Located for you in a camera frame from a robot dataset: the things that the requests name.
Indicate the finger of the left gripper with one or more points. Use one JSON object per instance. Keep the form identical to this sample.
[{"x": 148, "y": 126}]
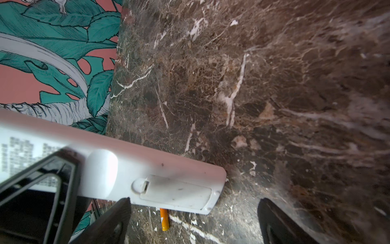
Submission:
[{"x": 38, "y": 203}]

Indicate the orange battery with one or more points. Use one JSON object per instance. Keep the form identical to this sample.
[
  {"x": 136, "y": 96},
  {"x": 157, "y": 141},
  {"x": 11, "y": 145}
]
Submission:
[{"x": 164, "y": 219}]

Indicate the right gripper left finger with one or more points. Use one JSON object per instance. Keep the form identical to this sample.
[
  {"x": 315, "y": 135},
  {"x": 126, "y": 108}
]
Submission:
[{"x": 110, "y": 228}]

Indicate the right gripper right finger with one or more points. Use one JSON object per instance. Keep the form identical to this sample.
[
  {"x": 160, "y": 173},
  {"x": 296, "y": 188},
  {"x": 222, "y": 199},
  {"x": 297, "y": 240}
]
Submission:
[{"x": 278, "y": 228}]

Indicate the white remote control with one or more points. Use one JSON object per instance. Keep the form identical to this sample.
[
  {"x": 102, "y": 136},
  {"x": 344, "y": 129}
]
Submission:
[{"x": 113, "y": 169}]

